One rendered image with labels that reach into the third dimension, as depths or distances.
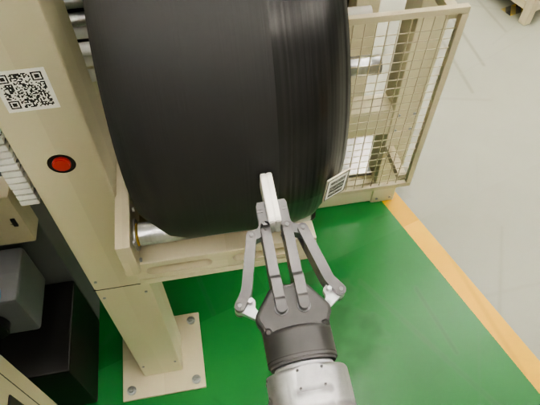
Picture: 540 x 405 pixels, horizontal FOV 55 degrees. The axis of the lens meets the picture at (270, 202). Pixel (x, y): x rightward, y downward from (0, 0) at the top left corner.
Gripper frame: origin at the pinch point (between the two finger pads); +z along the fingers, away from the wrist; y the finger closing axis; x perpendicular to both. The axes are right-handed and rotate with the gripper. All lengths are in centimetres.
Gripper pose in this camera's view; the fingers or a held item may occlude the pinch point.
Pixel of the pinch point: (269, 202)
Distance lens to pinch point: 64.0
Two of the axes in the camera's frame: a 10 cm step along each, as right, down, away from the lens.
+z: -1.8, -8.6, 4.7
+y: -9.8, 1.4, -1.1
